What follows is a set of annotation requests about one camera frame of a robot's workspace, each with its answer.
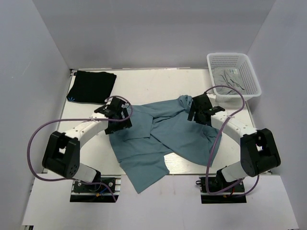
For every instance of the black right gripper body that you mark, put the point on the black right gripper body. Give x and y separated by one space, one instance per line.
195 116

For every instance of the white plastic basket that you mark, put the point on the white plastic basket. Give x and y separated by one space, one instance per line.
237 61

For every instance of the teal blue t shirt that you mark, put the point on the teal blue t shirt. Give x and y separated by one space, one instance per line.
159 129

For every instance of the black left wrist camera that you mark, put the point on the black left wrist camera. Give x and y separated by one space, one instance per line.
113 109

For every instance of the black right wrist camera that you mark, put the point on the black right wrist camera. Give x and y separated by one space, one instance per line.
215 110

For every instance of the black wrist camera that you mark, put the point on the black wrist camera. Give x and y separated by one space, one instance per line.
215 110
113 109

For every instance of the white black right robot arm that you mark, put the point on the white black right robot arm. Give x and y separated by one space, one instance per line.
258 150

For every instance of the grey t shirt in basket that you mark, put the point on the grey t shirt in basket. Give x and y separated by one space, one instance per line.
229 77

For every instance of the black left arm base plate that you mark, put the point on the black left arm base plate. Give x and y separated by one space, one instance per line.
81 193

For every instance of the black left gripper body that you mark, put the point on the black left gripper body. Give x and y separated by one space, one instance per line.
119 127

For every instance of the folded black t shirt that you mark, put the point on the folded black t shirt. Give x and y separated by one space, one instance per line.
91 87

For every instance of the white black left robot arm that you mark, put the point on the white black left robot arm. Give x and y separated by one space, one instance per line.
62 155

